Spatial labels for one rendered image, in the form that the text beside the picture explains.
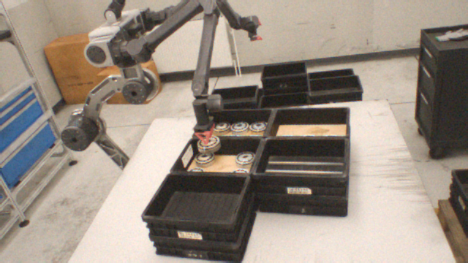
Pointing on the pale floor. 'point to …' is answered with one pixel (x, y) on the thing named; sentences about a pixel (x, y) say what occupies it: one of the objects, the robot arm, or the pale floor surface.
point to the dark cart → (442, 90)
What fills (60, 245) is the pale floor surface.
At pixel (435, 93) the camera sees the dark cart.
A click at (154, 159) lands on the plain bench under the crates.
